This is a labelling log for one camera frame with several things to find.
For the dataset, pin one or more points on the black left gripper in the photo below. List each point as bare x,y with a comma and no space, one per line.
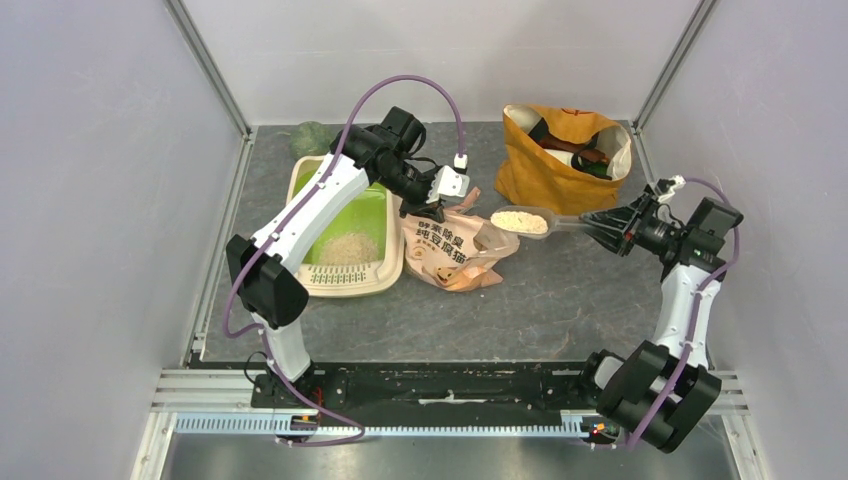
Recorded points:
432,212

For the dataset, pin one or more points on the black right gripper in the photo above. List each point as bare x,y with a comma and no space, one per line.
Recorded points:
634,224

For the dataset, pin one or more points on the clear plastic scoop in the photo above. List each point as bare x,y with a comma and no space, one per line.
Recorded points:
535,222

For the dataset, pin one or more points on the cream green litter box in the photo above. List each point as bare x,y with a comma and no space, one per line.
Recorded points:
375,213

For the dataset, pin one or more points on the pink cat litter bag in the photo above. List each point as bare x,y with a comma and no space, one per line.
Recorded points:
460,253

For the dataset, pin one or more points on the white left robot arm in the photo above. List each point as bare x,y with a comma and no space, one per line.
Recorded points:
263,267

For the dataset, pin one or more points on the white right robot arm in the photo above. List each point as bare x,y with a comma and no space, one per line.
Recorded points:
662,390

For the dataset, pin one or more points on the beige litter pellets pile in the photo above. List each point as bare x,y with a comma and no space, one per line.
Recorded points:
352,248

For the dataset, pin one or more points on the green fuzzy ball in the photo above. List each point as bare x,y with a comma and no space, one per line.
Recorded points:
310,138

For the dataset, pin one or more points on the orange paper bag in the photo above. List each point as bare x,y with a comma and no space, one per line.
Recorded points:
570,161

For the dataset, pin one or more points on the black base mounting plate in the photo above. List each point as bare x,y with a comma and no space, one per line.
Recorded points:
433,394

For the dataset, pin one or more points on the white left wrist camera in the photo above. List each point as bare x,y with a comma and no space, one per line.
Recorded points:
450,181

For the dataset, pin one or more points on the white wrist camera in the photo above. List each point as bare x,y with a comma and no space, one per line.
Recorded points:
450,181
664,189

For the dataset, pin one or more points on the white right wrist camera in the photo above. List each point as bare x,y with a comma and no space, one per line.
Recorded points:
664,189

